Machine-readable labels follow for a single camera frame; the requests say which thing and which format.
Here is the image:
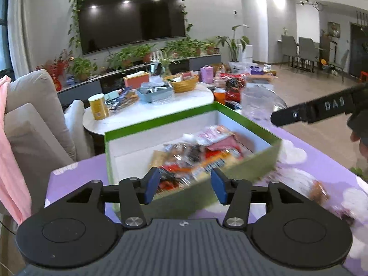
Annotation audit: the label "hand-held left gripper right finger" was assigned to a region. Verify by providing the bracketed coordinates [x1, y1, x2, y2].
[210, 167, 319, 228]

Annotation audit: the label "clear wrapped pastry packet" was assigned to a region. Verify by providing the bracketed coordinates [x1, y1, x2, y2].
[287, 168, 331, 207]

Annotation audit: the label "red snack bags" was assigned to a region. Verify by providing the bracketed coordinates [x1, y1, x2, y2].
[224, 73, 248, 102]

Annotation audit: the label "white cushion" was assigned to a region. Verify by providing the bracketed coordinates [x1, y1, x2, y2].
[64, 100, 95, 161]

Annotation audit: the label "yellow can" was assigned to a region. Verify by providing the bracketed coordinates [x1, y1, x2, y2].
[89, 93, 110, 121]

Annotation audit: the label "white floor appliance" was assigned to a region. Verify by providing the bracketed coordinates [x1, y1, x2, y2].
[239, 44, 253, 64]

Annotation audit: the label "red flower arrangement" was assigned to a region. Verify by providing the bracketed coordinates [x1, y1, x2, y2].
[36, 50, 72, 90]

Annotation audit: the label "dark snack packets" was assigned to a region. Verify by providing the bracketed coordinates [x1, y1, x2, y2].
[107, 89, 140, 111]

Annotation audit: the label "purple cloud-print tablecloth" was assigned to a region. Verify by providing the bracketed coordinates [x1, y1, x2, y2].
[47, 121, 368, 276]

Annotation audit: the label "pink cloth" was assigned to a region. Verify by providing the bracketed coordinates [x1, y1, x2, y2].
[0, 75, 32, 225]

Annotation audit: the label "white round table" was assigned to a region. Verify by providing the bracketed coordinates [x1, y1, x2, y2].
[83, 83, 219, 136]

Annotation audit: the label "black wall television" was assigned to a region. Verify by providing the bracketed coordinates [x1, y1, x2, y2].
[76, 0, 187, 55]

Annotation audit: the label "row of potted green plants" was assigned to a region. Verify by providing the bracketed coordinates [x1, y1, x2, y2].
[69, 24, 250, 81]

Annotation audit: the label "small dark wrapped snack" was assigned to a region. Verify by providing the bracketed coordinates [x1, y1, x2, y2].
[331, 204, 355, 226]

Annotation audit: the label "glass vase with plant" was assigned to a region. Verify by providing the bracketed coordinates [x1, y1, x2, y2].
[160, 54, 173, 77]

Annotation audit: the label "white curtain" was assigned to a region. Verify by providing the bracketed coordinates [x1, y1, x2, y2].
[8, 0, 33, 78]

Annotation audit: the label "person's right hand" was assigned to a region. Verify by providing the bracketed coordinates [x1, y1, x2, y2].
[350, 129, 368, 161]

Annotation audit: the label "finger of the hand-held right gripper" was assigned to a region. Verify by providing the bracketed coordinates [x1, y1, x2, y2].
[270, 103, 313, 127]

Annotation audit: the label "framed wall picture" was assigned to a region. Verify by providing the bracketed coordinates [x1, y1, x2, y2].
[328, 21, 341, 38]

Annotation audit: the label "grey dining chair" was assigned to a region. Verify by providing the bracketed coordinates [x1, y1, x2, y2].
[280, 34, 299, 64]
[329, 49, 350, 84]
[299, 37, 320, 71]

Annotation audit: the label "yellow woven basket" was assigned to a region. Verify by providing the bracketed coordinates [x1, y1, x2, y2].
[164, 75, 199, 93]

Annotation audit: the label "clear plastic bottle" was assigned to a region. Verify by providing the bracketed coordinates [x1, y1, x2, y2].
[240, 82, 286, 121]

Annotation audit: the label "orange cup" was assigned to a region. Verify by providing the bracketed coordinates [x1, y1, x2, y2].
[213, 89, 227, 105]

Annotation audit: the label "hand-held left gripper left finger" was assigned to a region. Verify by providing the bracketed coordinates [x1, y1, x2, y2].
[44, 167, 160, 228]

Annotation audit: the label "pink box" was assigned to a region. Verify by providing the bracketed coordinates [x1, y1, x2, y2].
[200, 66, 214, 83]

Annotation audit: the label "beige sofa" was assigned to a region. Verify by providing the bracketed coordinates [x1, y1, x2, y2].
[0, 69, 95, 222]

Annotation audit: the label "orange box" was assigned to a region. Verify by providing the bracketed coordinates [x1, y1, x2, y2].
[124, 72, 150, 89]

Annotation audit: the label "pile of snack packets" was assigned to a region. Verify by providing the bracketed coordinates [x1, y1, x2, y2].
[149, 125, 248, 192]

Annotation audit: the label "green cardboard box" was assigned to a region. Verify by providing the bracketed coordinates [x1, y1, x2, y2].
[104, 101, 282, 222]

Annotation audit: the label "blue plastic tray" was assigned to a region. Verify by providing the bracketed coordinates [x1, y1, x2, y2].
[136, 82, 174, 103]

